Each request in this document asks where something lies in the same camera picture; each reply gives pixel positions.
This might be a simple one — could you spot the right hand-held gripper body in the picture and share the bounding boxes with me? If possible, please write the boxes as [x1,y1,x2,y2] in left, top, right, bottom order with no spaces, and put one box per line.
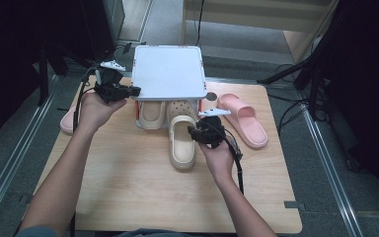
[196,108,231,149]

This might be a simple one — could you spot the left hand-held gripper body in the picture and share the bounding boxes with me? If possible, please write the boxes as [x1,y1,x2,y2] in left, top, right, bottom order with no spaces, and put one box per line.
[94,60,131,104]

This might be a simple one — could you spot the beige clog slipper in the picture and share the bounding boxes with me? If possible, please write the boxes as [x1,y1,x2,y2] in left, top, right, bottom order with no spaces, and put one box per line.
[137,100,167,130]
[166,99,199,171]

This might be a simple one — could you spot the pink slipper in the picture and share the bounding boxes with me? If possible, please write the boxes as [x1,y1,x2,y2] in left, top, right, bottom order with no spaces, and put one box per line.
[59,108,82,134]
[216,93,269,149]

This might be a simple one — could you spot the white shoe rack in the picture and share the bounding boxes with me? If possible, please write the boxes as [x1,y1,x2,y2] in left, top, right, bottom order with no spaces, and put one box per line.
[130,44,208,129]

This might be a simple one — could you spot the person's left hand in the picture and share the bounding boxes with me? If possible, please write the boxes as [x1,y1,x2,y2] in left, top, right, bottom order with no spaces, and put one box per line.
[78,92,128,133]

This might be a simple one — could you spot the person's right hand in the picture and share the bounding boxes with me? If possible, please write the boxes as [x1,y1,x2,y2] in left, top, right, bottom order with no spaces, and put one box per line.
[198,141,237,186]

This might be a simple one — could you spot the black cabinet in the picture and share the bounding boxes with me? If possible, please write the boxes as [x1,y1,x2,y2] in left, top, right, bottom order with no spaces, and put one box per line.
[75,0,126,62]

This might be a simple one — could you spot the black metal stand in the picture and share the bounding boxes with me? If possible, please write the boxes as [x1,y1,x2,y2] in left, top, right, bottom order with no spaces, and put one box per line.
[34,39,97,107]
[256,0,379,122]

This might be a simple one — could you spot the light wooden furniture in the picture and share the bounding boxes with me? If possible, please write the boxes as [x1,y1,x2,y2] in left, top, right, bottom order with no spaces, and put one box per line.
[181,0,340,64]

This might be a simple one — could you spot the left hand-held gripper cable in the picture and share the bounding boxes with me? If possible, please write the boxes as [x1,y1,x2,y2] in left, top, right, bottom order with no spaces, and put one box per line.
[69,65,101,237]

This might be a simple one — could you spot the hand-held gripper cable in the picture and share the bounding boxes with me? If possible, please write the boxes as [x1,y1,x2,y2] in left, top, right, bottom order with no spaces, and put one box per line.
[221,126,246,196]
[69,65,101,237]

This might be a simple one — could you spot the right hand-held gripper cable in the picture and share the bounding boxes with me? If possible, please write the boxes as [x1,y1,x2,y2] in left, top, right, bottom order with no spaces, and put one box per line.
[221,126,246,196]

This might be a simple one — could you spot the black floor cables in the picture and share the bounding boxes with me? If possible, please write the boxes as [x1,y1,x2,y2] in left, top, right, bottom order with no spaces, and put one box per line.
[267,62,332,134]

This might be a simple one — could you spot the black hanging cable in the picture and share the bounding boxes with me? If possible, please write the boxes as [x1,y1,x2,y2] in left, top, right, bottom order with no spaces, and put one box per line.
[194,0,205,47]

